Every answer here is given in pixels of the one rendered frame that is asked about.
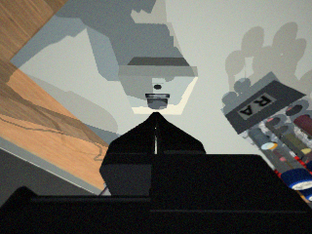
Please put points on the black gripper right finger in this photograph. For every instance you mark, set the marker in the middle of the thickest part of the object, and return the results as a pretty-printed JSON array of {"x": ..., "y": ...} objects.
[{"x": 173, "y": 140}]

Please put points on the grey test tube rack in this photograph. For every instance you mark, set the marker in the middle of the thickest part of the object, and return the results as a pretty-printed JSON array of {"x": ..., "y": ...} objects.
[{"x": 271, "y": 101}]

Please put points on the grey bench mat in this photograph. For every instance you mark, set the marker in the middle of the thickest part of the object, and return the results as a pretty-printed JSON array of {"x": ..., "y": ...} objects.
[{"x": 238, "y": 46}]

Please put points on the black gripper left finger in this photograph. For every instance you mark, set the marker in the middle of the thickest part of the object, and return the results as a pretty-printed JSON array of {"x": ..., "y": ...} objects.
[{"x": 137, "y": 139}]

